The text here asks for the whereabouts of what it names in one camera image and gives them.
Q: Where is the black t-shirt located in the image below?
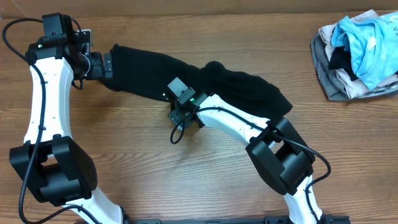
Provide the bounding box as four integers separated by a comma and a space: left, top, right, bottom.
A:
103, 45, 293, 119

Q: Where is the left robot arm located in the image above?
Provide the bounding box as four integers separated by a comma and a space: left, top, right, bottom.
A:
9, 13, 128, 223

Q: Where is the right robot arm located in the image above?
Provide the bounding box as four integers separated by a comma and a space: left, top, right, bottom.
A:
163, 78, 324, 223

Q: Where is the grey garment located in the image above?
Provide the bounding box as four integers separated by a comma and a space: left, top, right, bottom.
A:
310, 34, 397, 101

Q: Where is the black garment in pile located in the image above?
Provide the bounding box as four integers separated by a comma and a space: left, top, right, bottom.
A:
328, 46, 358, 81

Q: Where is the light blue t-shirt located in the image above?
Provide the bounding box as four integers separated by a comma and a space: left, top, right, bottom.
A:
331, 12, 397, 90

